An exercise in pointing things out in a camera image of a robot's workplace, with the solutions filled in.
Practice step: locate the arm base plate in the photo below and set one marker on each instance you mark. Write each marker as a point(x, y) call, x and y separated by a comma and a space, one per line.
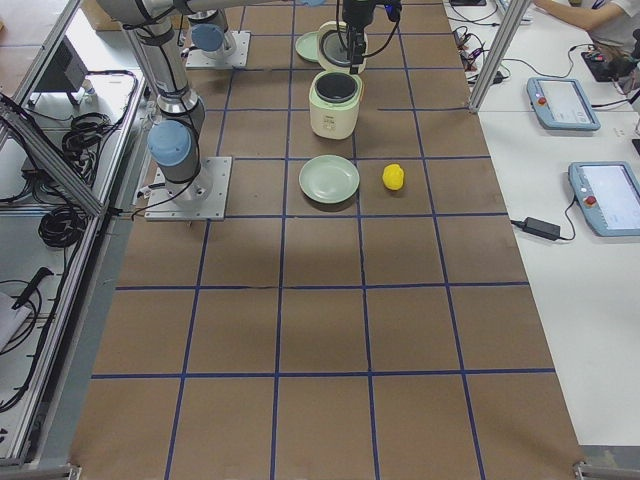
point(204, 199)
point(196, 60)

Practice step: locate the aluminium frame post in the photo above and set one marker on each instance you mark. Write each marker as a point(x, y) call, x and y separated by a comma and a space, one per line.
point(500, 44)

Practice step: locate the green plate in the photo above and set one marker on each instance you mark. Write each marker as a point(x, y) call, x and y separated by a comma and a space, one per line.
point(306, 47)
point(329, 179)

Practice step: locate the cream rice cooker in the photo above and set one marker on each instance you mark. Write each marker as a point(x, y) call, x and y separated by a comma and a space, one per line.
point(335, 93)

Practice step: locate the green plate left side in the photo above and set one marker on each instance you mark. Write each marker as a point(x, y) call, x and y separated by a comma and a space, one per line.
point(306, 47)

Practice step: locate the blue teach pendant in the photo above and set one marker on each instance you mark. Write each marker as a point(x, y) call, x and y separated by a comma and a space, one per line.
point(608, 196)
point(561, 104)

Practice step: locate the green plate right side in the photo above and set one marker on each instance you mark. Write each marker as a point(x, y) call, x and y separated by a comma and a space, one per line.
point(329, 179)

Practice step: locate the near blue teach pendant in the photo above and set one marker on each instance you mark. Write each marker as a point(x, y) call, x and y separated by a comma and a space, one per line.
point(608, 196)

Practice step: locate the black power adapter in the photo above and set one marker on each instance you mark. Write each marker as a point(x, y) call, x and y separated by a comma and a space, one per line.
point(541, 229)

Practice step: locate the yellow toy pepper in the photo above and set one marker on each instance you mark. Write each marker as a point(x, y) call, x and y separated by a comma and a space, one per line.
point(393, 177)

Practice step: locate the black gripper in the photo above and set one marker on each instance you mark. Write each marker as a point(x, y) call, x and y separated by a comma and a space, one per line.
point(354, 16)

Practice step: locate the far blue teach pendant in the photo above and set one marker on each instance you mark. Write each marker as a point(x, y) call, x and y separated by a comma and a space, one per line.
point(561, 104)

